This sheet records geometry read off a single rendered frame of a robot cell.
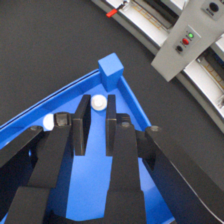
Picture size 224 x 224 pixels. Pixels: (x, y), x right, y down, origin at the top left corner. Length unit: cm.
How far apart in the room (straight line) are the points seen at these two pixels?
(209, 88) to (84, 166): 45
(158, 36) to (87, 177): 46
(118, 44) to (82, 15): 21
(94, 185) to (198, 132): 55
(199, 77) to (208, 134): 27
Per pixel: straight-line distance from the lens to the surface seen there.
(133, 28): 72
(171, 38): 52
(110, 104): 15
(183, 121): 71
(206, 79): 59
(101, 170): 25
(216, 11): 37
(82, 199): 27
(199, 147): 74
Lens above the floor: 65
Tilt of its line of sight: 84 degrees down
